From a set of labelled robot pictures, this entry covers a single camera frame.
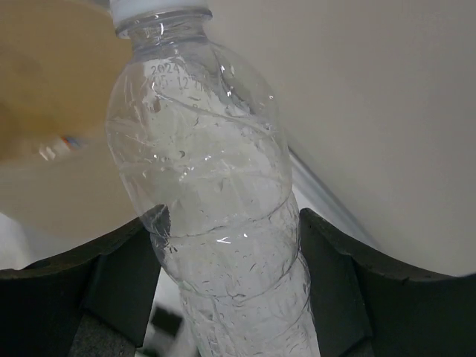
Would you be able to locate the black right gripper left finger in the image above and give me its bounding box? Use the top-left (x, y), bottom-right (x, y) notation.
top-left (1, 219), bottom-right (160, 356)

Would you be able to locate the clear bottle white cap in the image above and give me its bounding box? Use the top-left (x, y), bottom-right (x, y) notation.
top-left (106, 1), bottom-right (319, 356)

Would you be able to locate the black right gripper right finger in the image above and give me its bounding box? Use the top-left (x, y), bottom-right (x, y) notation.
top-left (300, 208), bottom-right (475, 356)

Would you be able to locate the tan paper bucket bin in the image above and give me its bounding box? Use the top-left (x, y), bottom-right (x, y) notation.
top-left (1, 1), bottom-right (135, 244)

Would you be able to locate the clear bottle white blue label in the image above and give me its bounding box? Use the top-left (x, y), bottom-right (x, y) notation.
top-left (38, 135), bottom-right (88, 161)

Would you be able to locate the aluminium frame rail back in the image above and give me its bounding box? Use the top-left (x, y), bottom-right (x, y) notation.
top-left (289, 151), bottom-right (377, 248)

